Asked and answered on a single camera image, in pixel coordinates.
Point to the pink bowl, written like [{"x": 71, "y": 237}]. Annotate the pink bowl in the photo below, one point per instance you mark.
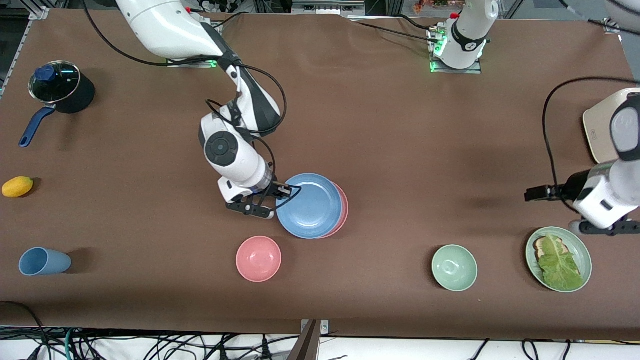
[{"x": 258, "y": 258}]

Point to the pink plate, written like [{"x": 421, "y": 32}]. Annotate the pink plate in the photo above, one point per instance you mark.
[{"x": 344, "y": 210}]

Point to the blue plate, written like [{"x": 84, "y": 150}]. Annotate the blue plate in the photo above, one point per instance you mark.
[{"x": 312, "y": 205}]

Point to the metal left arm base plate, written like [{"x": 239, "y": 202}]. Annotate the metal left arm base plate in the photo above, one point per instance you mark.
[{"x": 457, "y": 71}]

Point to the orange flowers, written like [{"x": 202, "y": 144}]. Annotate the orange flowers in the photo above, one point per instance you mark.
[{"x": 425, "y": 6}]

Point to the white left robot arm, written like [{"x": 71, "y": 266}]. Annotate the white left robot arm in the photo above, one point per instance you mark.
[{"x": 467, "y": 20}]

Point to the aluminium frame rail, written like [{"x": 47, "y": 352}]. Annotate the aluminium frame rail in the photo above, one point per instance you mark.
[{"x": 325, "y": 7}]

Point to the metal corner bracket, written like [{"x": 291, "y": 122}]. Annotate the metal corner bracket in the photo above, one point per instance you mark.
[
  {"x": 40, "y": 13},
  {"x": 610, "y": 25}
]

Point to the green bowl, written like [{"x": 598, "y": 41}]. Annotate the green bowl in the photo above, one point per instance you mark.
[{"x": 454, "y": 267}]

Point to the small metal clamp bracket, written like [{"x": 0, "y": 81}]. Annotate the small metal clamp bracket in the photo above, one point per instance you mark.
[{"x": 324, "y": 327}]

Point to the light blue cup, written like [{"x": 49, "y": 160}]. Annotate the light blue cup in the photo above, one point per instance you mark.
[{"x": 42, "y": 262}]

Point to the brown table cover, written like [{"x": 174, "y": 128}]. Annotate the brown table cover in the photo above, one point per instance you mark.
[{"x": 400, "y": 150}]

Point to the yellow lemon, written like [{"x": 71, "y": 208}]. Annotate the yellow lemon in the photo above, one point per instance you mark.
[{"x": 17, "y": 186}]

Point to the green plate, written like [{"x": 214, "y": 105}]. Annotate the green plate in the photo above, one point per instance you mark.
[{"x": 585, "y": 250}]

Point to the toast slice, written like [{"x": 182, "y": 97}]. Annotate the toast slice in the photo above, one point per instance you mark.
[{"x": 540, "y": 246}]

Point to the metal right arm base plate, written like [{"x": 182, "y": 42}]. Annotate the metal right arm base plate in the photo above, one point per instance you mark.
[{"x": 175, "y": 63}]

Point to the green lettuce leaf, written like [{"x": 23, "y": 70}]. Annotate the green lettuce leaf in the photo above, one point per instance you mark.
[{"x": 562, "y": 267}]

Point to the glass lid with blue knob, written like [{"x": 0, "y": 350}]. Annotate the glass lid with blue knob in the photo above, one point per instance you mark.
[{"x": 62, "y": 82}]

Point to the dark metal bar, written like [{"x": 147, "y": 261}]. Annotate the dark metal bar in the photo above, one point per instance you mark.
[{"x": 307, "y": 345}]

